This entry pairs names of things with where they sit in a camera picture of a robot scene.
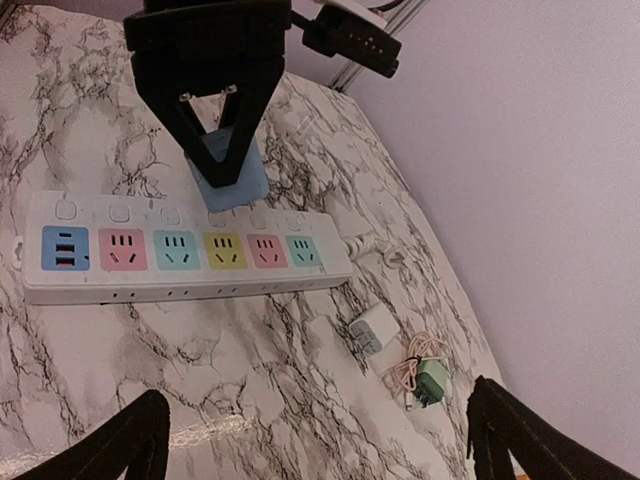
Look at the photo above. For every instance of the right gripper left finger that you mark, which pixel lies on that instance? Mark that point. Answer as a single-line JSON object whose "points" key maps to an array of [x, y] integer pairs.
{"points": [[133, 444]]}

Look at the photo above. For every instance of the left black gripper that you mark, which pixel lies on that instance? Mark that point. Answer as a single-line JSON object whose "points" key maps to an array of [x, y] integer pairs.
{"points": [[200, 48]]}

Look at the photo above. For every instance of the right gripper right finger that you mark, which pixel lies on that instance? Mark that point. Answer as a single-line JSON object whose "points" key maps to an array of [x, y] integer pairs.
{"points": [[501, 429]]}

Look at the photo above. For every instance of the green plug adapter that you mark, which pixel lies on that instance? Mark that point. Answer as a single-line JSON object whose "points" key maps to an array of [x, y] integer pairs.
{"points": [[431, 380]]}

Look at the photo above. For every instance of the white usb charger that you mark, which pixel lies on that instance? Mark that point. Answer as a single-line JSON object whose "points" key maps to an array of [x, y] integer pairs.
{"points": [[374, 329]]}

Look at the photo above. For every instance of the white pastel power strip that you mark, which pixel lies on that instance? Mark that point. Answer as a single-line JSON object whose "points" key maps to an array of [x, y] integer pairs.
{"points": [[78, 249]]}

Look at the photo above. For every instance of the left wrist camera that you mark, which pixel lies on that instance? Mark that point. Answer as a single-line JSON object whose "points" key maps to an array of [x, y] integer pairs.
{"points": [[351, 30]]}

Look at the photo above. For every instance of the left aluminium frame post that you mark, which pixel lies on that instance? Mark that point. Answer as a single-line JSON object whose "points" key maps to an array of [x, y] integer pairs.
{"points": [[376, 48]]}

